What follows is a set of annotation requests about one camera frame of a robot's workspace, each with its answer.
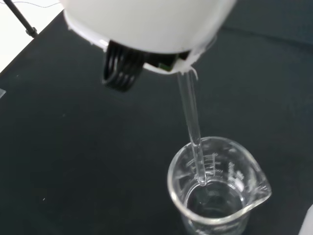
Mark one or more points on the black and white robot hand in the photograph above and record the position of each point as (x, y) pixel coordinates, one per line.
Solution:
(146, 24)

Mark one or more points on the clear glass beaker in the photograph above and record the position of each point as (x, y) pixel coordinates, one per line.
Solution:
(220, 195)

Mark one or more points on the black tripod leg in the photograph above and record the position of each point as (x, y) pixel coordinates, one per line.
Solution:
(20, 19)

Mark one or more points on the black cloth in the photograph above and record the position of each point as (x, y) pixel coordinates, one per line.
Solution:
(73, 159)

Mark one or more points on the clear tape piece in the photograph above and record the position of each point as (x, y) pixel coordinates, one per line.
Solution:
(2, 93)

